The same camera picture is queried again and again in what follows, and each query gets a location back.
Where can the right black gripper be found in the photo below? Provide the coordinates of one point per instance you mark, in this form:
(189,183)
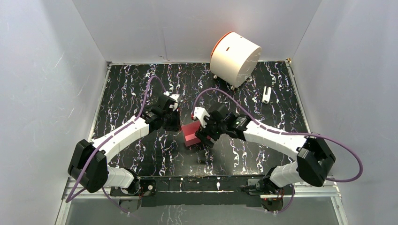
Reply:
(202,137)

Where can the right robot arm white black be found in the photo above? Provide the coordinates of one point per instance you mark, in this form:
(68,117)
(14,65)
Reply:
(312,157)

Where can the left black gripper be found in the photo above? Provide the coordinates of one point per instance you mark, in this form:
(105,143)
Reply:
(172,120)

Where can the pink paper box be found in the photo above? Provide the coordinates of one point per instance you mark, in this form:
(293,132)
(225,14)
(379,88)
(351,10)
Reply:
(189,131)

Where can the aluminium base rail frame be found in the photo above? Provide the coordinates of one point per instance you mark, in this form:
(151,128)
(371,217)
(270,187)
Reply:
(218,190)

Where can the small white plastic clip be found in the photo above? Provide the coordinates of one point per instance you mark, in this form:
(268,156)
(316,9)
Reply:
(266,95)

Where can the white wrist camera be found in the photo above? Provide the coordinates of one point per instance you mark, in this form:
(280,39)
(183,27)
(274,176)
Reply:
(172,100)
(201,115)

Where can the white cylindrical container orange rim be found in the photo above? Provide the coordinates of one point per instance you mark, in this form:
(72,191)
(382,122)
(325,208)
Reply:
(234,58)

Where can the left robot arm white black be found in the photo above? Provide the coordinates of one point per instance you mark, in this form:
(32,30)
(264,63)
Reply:
(90,159)

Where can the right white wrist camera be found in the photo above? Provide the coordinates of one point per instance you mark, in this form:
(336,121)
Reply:
(201,115)

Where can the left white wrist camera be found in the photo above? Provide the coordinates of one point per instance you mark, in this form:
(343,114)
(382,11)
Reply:
(172,100)

